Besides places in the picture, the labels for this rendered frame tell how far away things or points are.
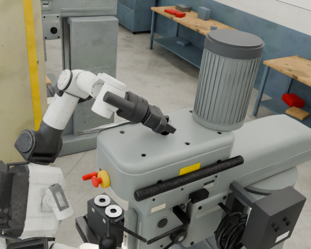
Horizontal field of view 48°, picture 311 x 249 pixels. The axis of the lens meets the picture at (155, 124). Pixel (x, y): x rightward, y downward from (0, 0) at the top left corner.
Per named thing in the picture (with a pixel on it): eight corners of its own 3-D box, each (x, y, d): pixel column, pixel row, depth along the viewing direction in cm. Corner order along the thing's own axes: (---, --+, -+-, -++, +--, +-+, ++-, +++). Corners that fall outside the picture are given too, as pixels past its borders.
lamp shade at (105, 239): (94, 248, 133) (94, 237, 130) (106, 236, 139) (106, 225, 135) (109, 258, 130) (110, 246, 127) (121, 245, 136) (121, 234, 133)
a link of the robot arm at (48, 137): (32, 115, 133) (17, 145, 135) (45, 127, 128) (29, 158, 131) (56, 118, 143) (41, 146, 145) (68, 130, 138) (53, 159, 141)
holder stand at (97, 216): (110, 249, 191) (111, 223, 180) (87, 224, 204) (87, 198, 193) (127, 237, 198) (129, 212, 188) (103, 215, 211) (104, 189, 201)
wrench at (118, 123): (78, 138, 115) (78, 136, 115) (73, 132, 118) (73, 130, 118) (141, 122, 128) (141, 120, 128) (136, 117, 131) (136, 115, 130)
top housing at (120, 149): (124, 209, 112) (126, 170, 104) (91, 163, 130) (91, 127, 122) (232, 169, 135) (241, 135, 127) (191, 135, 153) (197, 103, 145)
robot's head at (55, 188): (52, 209, 129) (56, 213, 122) (43, 187, 128) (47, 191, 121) (67, 201, 132) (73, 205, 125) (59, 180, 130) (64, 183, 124)
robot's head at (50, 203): (50, 219, 130) (62, 220, 124) (39, 194, 128) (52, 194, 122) (64, 209, 134) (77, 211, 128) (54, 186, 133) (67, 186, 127)
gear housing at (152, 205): (145, 220, 122) (148, 199, 117) (114, 179, 139) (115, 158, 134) (218, 191, 139) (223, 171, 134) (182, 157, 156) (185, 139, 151)
